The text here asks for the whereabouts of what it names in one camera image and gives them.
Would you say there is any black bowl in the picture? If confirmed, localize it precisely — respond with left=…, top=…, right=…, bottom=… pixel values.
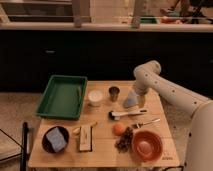
left=41, top=125, right=71, bottom=154

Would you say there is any orange fruit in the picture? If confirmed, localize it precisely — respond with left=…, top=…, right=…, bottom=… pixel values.
left=113, top=123, right=125, bottom=136

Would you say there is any banana piece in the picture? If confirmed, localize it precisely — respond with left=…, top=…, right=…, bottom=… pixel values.
left=72, top=126, right=81, bottom=135

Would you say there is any green plastic tray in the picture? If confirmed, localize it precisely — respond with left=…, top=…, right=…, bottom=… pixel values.
left=37, top=75, right=87, bottom=120

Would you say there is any dark grape bunch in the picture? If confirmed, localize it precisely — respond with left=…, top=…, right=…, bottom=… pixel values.
left=115, top=127, right=133, bottom=153

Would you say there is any grey-blue towel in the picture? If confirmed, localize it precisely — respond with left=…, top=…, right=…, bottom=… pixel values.
left=123, top=90, right=139, bottom=108

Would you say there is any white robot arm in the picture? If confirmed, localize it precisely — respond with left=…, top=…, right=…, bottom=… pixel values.
left=134, top=60, right=213, bottom=171

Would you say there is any black stand left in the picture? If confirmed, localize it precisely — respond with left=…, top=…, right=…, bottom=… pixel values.
left=20, top=122, right=29, bottom=171

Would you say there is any red bowl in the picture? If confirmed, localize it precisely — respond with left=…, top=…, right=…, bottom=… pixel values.
left=131, top=130, right=163, bottom=162

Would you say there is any white cup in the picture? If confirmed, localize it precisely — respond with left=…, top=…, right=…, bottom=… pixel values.
left=88, top=90, right=103, bottom=107

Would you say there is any blue sponge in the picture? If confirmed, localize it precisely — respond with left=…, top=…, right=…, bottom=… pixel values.
left=46, top=127, right=66, bottom=152

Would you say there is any wooden block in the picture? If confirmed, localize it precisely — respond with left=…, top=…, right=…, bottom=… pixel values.
left=79, top=125, right=92, bottom=152

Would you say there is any metal cup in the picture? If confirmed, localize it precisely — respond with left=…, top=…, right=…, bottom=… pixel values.
left=109, top=86, right=120, bottom=102

